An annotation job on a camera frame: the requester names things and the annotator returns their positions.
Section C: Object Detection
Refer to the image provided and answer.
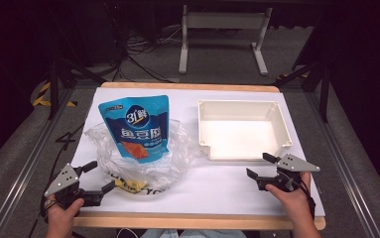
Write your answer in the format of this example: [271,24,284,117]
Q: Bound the blue snack pouch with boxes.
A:
[97,94,171,165]

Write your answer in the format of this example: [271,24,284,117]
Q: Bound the grey metal floor rail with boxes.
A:
[304,88,380,238]
[0,86,86,238]

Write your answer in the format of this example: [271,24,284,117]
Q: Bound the person's right hand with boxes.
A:
[265,172,314,217]

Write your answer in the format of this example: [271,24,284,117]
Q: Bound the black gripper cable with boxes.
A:
[301,179,317,220]

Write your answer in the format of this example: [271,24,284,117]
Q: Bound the person's left hand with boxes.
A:
[44,193,85,238]

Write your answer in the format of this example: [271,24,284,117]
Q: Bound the white metal stand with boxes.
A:
[178,4,274,76]

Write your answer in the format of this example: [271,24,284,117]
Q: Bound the yellow black floor tape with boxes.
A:
[32,80,78,108]

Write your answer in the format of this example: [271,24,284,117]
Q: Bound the black metal stand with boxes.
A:
[46,54,108,121]
[275,58,331,124]

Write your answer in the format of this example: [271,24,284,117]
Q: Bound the white table sheet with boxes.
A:
[70,86,326,218]

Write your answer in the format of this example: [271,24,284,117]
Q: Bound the yellow black packet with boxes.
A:
[115,178,149,194]

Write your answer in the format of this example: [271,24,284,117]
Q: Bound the clear plastic bag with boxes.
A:
[83,118,201,196]

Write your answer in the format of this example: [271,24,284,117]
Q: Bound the black floor tape mark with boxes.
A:
[55,131,78,152]

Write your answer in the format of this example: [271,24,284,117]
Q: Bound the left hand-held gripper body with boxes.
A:
[43,163,105,210]

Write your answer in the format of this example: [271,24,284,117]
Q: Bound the black floor cables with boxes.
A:
[109,24,186,84]

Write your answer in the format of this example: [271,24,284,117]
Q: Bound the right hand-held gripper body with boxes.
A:
[256,153,321,193]

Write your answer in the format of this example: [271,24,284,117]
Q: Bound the white plastic box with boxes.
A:
[196,99,294,163]

